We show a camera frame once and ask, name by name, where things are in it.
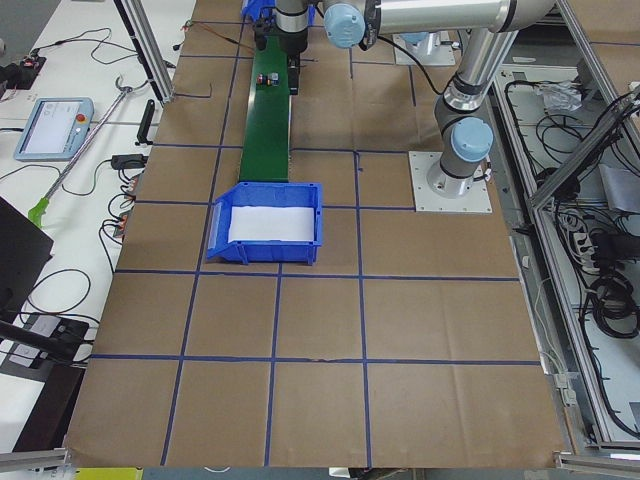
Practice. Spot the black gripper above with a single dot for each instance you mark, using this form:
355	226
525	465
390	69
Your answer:
293	44

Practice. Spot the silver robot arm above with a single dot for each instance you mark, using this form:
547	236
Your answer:
419	30

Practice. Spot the right blue plastic bin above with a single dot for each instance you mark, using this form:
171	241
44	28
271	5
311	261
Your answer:
253	9

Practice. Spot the blue plastic bin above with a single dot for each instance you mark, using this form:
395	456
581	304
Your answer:
269	194
253	9

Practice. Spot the green conveyor belt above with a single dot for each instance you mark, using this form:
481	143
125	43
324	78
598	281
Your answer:
265	154

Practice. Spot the left blue plastic bin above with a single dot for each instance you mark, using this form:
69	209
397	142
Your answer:
269	194

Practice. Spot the left bin white foam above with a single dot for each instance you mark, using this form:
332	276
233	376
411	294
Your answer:
263	223

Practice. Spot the teach pendant tablet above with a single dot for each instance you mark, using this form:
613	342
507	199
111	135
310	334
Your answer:
55	130

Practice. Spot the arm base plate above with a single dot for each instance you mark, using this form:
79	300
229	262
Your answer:
435	192
433	49

